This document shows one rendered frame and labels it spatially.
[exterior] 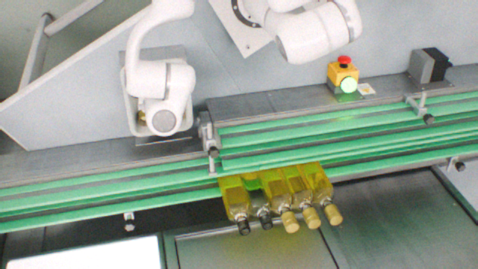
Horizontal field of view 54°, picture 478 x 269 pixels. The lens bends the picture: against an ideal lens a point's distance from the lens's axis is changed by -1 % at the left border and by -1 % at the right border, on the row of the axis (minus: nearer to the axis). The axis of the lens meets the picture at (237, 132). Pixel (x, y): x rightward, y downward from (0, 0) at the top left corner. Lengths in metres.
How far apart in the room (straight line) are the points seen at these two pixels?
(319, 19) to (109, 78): 0.63
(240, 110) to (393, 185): 0.58
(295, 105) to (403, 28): 0.41
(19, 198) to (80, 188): 0.16
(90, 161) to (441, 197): 1.07
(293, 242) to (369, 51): 0.61
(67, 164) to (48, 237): 0.25
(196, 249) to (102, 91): 0.51
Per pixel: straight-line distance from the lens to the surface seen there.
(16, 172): 1.41
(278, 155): 1.31
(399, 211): 1.53
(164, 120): 0.97
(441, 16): 1.56
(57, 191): 1.33
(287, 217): 1.20
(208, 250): 1.32
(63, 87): 1.35
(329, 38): 0.94
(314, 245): 1.34
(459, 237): 1.52
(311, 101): 1.37
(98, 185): 1.31
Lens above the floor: 1.91
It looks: 52 degrees down
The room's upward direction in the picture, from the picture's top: 159 degrees clockwise
